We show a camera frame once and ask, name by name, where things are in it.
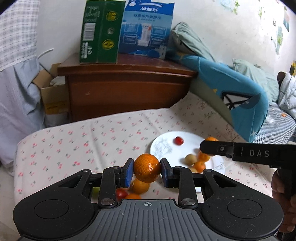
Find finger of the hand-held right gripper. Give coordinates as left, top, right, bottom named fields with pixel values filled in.
left=199, top=139, right=234, bottom=159

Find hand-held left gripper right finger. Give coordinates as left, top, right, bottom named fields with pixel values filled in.
left=160, top=158, right=238, bottom=208

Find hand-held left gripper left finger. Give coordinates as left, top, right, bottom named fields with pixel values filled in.
left=58, top=158, right=134, bottom=208

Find pile of orange mandarins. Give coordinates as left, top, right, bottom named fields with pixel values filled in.
left=125, top=151, right=211, bottom=200

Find large mandarin orange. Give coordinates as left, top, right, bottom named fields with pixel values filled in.
left=134, top=153, right=161, bottom=183

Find white ceramic plate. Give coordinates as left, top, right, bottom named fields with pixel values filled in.
left=150, top=132, right=232, bottom=193

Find person's right hand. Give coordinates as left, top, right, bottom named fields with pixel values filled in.
left=271, top=171, right=296, bottom=233

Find striped bed sheet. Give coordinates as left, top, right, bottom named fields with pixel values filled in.
left=253, top=102, right=296, bottom=145

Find floral print bed sheet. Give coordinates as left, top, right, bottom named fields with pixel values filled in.
left=170, top=91, right=248, bottom=143

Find cherry print tablecloth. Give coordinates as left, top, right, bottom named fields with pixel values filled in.
left=14, top=91, right=273, bottom=204

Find white puffy jacket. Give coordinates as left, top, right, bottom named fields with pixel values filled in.
left=277, top=72, right=296, bottom=114

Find blue pillow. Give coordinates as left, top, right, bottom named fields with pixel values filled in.
left=166, top=47, right=269, bottom=143

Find pale green blanket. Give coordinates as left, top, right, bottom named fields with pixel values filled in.
left=232, top=58, right=280, bottom=102

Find brown wooden nightstand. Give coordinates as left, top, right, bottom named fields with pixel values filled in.
left=57, top=52, right=197, bottom=122

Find brown cardboard box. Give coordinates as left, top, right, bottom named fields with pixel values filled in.
left=32, top=62, right=70, bottom=115

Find pale green pillow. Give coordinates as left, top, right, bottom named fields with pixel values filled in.
left=170, top=22, right=216, bottom=63

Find white rounded object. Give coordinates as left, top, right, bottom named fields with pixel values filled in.
left=50, top=76, right=66, bottom=86

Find light blue cloth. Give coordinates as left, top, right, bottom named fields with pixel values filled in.
left=0, top=57, right=47, bottom=171

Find blue carton box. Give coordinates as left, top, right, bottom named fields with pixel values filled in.
left=118, top=0, right=175, bottom=60

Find green carton box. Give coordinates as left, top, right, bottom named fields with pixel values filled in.
left=79, top=0, right=126, bottom=65

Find white curved tube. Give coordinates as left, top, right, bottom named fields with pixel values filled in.
left=37, top=48, right=54, bottom=62

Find plaid curtain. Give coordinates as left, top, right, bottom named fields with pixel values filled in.
left=0, top=0, right=41, bottom=71

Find small wall picture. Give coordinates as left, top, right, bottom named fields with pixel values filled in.
left=283, top=6, right=291, bottom=32

